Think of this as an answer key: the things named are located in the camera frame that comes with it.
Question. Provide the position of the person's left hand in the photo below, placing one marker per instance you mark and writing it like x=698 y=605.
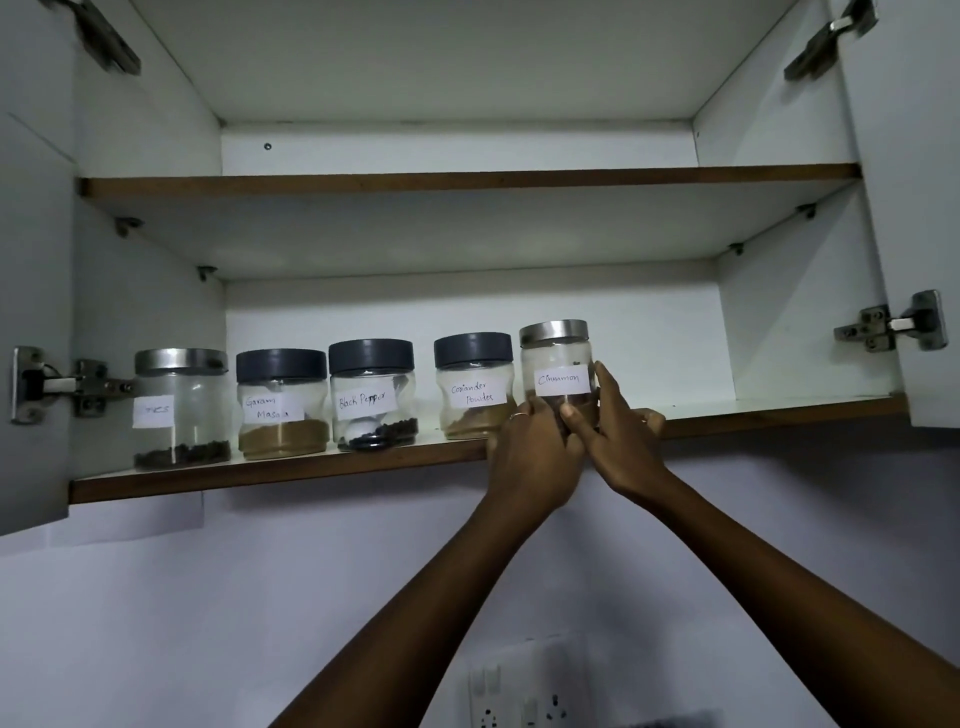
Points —
x=536 y=465

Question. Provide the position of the person's right hand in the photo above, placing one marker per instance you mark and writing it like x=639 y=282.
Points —
x=626 y=457

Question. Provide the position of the person's left thumb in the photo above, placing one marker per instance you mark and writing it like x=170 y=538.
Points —
x=572 y=429

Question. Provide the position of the steel-lid jar with brown spice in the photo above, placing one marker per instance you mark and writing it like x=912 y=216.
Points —
x=559 y=352

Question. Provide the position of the person's left forearm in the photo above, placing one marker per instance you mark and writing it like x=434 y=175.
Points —
x=420 y=615

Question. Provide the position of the person's right forearm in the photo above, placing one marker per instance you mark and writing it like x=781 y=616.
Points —
x=787 y=592

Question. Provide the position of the grey-lid jar with tan powder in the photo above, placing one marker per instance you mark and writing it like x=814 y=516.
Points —
x=472 y=352

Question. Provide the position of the grey-lid jar with black peppercorns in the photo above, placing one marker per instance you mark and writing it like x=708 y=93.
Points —
x=371 y=360

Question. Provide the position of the white wood-edged shelf board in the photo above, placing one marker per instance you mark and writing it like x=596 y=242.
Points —
x=450 y=217

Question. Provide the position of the grey-lid jar with brown powder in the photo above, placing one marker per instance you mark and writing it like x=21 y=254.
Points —
x=282 y=375

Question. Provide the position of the steel cabinet hinge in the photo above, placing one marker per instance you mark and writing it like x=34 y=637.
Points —
x=101 y=37
x=829 y=41
x=82 y=386
x=900 y=324

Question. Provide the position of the steel-lid jar with dark cloves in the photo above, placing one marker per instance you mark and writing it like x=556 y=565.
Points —
x=182 y=420

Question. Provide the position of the white right cabinet door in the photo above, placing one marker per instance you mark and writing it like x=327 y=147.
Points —
x=900 y=187

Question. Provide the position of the white cabinet door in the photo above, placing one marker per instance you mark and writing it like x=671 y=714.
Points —
x=34 y=300
x=900 y=187

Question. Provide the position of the white left cabinet door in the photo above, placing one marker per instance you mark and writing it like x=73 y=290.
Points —
x=34 y=300

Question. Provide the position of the white wall socket panel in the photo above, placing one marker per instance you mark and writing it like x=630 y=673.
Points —
x=525 y=690

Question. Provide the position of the white wall cabinet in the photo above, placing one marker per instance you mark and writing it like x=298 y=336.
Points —
x=465 y=75

